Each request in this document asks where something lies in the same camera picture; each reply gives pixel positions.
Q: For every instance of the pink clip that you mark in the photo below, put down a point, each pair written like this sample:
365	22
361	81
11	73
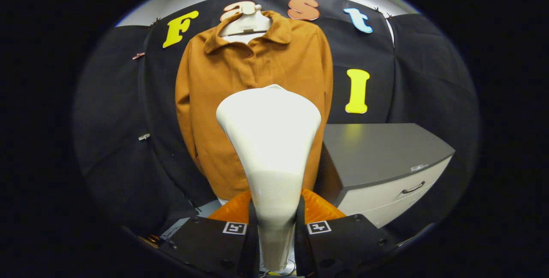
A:
138	55

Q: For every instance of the white mannequin torso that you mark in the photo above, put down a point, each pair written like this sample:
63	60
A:
246	25

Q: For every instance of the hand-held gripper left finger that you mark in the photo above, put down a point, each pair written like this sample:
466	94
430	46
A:
206	243

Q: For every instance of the orange-brown button shirt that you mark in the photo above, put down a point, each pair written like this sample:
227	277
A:
206	98

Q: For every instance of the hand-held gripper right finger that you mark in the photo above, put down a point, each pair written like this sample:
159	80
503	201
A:
343	243

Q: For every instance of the black backdrop cloth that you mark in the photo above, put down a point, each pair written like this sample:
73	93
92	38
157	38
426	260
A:
424	76

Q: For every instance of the white clip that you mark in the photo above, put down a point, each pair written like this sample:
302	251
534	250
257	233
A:
143	136

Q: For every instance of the grey drawer cabinet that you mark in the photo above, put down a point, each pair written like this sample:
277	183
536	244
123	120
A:
377	149

